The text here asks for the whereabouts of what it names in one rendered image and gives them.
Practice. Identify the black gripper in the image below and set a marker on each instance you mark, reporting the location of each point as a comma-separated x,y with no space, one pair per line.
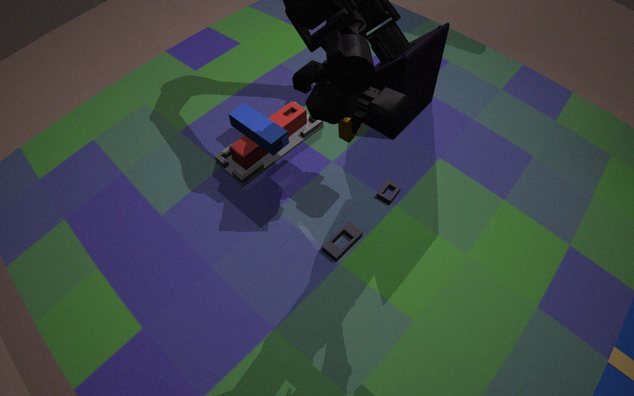
384,108

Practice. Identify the blue bar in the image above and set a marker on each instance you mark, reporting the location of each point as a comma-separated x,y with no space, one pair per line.
260,129

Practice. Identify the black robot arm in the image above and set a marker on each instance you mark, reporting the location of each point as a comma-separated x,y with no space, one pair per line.
343,37

